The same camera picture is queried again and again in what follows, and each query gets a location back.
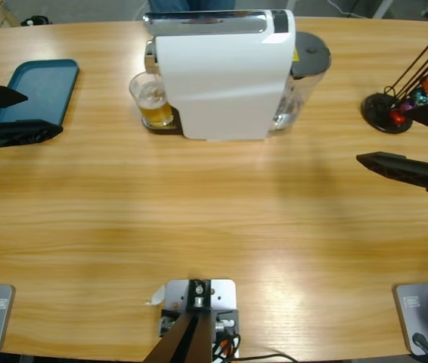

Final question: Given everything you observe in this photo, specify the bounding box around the small black floor object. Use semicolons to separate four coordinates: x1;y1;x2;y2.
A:
20;14;53;27

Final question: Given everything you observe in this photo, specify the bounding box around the black capsule holder with rods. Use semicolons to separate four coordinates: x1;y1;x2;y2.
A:
361;24;428;135

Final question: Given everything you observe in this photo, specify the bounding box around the teal plastic tray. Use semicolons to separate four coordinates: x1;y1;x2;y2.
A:
0;58;80;128

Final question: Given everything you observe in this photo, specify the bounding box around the orange and white cable bundle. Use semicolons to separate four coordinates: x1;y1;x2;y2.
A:
212;333;242;360

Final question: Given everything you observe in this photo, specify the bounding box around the thin black mount cable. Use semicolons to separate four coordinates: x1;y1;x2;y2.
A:
232;353;300;363

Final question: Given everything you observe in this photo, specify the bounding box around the teal coffee capsule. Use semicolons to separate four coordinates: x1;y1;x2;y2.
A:
410;85;428;105

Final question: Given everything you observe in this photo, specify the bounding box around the curled white tape piece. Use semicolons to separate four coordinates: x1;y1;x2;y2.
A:
144;285;167;306

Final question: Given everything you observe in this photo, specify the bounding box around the white capsule coffee machine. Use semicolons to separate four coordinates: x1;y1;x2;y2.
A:
141;8;298;143

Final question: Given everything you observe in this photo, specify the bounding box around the clear plastic cup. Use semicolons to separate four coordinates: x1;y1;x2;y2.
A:
129;70;175;129

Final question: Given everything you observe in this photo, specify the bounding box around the person in blue jeans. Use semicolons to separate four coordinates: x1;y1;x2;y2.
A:
147;0;236;13

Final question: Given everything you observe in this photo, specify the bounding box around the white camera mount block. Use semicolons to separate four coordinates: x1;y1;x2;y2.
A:
160;278;240;360

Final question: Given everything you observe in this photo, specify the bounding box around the red coffee capsule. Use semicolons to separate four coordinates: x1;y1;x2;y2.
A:
389;109;408;128

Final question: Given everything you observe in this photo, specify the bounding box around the white floor cable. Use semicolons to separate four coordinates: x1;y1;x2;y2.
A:
132;0;150;20
327;0;374;19

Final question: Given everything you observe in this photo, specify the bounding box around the dark camera post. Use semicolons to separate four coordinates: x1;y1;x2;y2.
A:
141;278;215;363

